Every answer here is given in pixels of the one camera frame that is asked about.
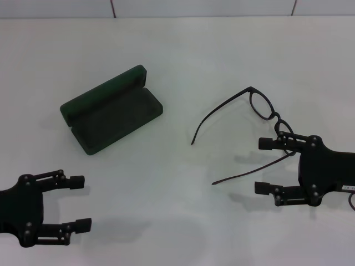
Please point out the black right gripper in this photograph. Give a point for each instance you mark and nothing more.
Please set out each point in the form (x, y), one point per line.
(324, 169)

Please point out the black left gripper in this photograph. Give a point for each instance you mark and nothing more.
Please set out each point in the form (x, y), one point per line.
(25, 207)

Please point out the black glasses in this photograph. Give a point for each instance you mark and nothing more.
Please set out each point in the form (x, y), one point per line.
(251, 89)

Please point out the green glasses case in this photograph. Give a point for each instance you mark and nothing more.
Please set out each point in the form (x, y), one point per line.
(116, 122)

